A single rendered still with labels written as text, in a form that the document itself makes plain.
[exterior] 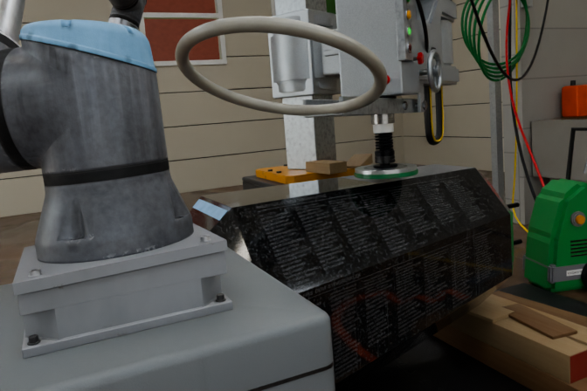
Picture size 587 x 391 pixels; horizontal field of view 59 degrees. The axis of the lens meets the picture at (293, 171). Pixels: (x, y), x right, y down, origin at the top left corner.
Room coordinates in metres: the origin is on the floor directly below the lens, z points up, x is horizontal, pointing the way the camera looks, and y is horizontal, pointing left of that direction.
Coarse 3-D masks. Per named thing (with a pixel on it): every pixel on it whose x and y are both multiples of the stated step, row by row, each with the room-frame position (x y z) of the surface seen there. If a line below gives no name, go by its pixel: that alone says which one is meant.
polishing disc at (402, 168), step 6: (360, 168) 1.79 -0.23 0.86; (366, 168) 1.78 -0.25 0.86; (372, 168) 1.76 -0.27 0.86; (378, 168) 1.75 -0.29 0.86; (384, 168) 1.74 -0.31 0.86; (390, 168) 1.72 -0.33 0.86; (396, 168) 1.71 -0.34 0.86; (402, 168) 1.70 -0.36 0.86; (408, 168) 1.70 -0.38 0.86; (414, 168) 1.73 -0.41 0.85; (366, 174) 1.72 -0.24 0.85; (372, 174) 1.70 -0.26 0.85; (378, 174) 1.69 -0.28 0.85; (384, 174) 1.69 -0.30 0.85
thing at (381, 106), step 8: (344, 96) 1.38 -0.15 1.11; (304, 104) 1.43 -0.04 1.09; (312, 104) 1.46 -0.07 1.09; (320, 104) 1.50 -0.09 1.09; (376, 104) 1.58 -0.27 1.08; (384, 104) 1.64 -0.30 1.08; (392, 104) 1.70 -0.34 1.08; (400, 104) 1.77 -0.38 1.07; (408, 104) 1.85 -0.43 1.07; (416, 104) 1.93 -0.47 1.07; (424, 104) 1.91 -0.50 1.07; (352, 112) 1.42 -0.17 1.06; (360, 112) 1.47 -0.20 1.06; (368, 112) 1.52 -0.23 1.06; (376, 112) 1.58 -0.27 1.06; (384, 112) 1.64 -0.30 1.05; (392, 112) 1.70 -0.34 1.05; (400, 112) 1.77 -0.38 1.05; (408, 112) 1.85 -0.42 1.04; (416, 112) 1.93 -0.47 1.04
